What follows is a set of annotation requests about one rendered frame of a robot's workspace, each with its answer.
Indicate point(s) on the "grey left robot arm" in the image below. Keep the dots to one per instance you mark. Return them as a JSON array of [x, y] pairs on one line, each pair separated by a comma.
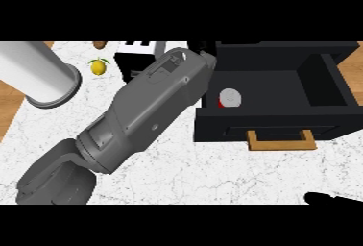
[[142, 109]]

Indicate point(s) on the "black and white appliance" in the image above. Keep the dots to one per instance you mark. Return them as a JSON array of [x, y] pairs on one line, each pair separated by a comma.
[[135, 65]]

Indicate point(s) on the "black drawer front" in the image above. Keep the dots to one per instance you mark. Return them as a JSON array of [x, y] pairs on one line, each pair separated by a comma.
[[280, 123]]

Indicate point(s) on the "red can with pale end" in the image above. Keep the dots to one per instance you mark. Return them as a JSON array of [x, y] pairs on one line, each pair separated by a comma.
[[231, 97]]

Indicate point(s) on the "black open drawer box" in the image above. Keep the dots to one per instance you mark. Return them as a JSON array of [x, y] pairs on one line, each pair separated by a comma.
[[274, 83]]

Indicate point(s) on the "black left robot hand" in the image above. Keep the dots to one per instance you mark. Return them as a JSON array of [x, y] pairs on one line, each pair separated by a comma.
[[200, 46]]

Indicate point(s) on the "brown wooden item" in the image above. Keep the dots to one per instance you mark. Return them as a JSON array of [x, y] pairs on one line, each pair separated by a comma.
[[100, 44]]

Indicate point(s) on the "white cylinder with grey rim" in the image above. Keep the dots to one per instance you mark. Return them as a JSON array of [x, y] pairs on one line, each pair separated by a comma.
[[33, 72]]

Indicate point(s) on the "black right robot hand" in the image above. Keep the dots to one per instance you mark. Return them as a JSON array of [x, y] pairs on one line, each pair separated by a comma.
[[327, 198]]

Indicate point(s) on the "yellow lemon with green leaves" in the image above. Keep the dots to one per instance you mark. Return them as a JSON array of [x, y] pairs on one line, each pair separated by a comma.
[[98, 67]]

